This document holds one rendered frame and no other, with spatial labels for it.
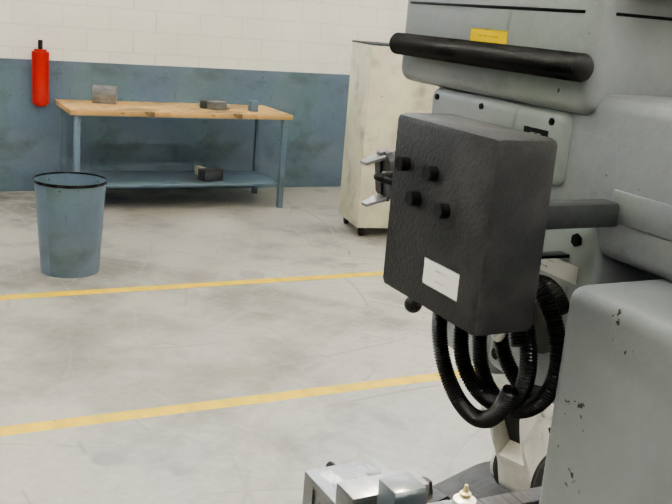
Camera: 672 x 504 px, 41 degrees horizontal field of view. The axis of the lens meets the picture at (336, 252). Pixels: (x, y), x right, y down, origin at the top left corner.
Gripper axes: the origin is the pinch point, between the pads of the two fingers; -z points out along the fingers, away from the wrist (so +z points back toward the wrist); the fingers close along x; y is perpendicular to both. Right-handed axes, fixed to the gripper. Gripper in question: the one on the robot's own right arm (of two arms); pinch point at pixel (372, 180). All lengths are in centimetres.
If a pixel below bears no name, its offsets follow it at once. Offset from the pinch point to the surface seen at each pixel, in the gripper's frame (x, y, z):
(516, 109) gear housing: 44, 69, -34
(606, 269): 30, 90, -41
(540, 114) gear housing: 45, 75, -36
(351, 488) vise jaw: -18, 59, -58
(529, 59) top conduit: 54, 75, -39
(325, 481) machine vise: -24, 50, -57
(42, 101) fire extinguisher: -175, -623, 158
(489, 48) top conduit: 53, 66, -36
